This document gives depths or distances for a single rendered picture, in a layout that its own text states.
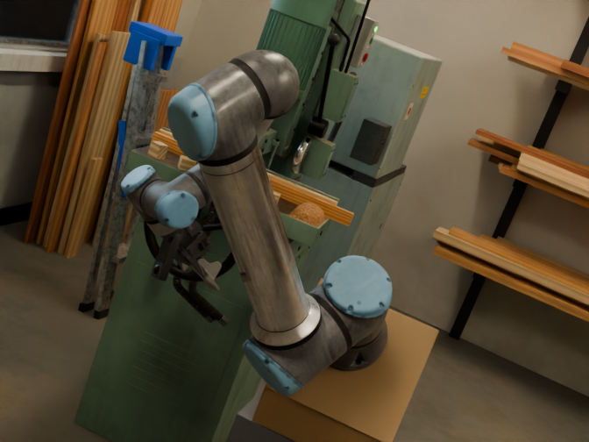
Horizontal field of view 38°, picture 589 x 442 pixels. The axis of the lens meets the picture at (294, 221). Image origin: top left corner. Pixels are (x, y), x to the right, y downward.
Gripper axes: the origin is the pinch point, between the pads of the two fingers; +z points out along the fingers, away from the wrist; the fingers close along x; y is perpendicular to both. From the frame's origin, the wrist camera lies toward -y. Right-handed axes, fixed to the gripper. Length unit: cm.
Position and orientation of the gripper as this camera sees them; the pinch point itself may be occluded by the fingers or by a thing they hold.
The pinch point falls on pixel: (202, 282)
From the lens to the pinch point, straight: 228.3
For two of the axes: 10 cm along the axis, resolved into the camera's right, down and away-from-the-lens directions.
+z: 4.1, 7.0, 5.8
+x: -6.1, -2.7, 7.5
